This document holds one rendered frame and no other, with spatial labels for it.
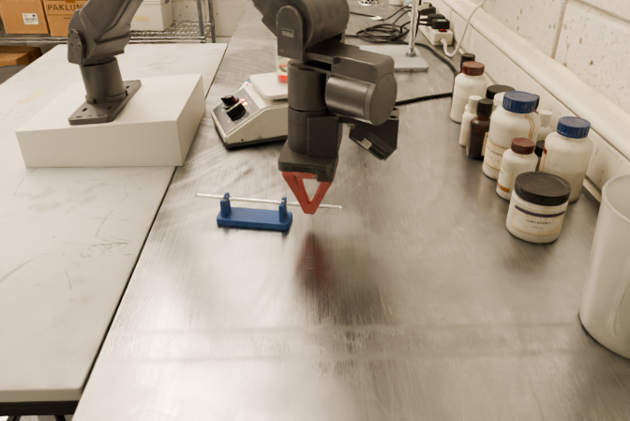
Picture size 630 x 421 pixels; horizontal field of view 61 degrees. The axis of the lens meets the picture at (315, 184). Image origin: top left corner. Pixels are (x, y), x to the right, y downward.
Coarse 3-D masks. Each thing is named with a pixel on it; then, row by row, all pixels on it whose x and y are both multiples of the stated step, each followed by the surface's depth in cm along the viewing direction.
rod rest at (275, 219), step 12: (228, 192) 74; (228, 204) 74; (228, 216) 73; (240, 216) 73; (252, 216) 73; (264, 216) 73; (276, 216) 73; (288, 216) 73; (264, 228) 72; (276, 228) 72; (288, 228) 72
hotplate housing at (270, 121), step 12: (252, 84) 102; (252, 96) 97; (264, 108) 92; (276, 108) 93; (216, 120) 99; (252, 120) 92; (264, 120) 93; (276, 120) 94; (228, 132) 92; (240, 132) 93; (252, 132) 93; (264, 132) 94; (276, 132) 95; (228, 144) 93; (240, 144) 94
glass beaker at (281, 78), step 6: (276, 42) 93; (276, 48) 94; (276, 54) 95; (276, 60) 95; (282, 60) 94; (288, 60) 93; (276, 66) 96; (282, 66) 94; (276, 72) 97; (282, 72) 95; (276, 78) 97; (282, 78) 95; (282, 84) 96
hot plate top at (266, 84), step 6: (252, 78) 100; (258, 78) 100; (264, 78) 100; (270, 78) 100; (258, 84) 97; (264, 84) 97; (270, 84) 97; (276, 84) 97; (258, 90) 96; (264, 90) 94; (270, 90) 94; (276, 90) 94; (282, 90) 94; (264, 96) 92; (270, 96) 92; (276, 96) 92; (282, 96) 93
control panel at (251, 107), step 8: (240, 96) 100; (248, 96) 98; (248, 104) 96; (256, 104) 94; (216, 112) 100; (224, 112) 98; (248, 112) 94; (224, 120) 96; (240, 120) 93; (224, 128) 94
